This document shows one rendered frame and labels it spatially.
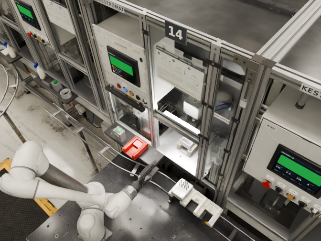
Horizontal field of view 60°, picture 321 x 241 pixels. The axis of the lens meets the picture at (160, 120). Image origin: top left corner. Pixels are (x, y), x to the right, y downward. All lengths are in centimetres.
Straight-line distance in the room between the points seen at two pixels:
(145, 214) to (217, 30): 142
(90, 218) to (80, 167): 142
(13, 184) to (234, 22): 133
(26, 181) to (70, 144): 196
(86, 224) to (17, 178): 56
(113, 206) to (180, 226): 63
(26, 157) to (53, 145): 194
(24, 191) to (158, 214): 99
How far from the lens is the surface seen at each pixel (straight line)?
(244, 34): 131
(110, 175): 236
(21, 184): 161
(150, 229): 213
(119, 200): 169
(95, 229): 194
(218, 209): 199
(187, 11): 145
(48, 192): 163
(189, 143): 205
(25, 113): 411
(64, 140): 359
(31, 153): 168
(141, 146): 212
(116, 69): 178
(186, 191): 197
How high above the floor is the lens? 270
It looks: 50 degrees down
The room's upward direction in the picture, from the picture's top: 3 degrees counter-clockwise
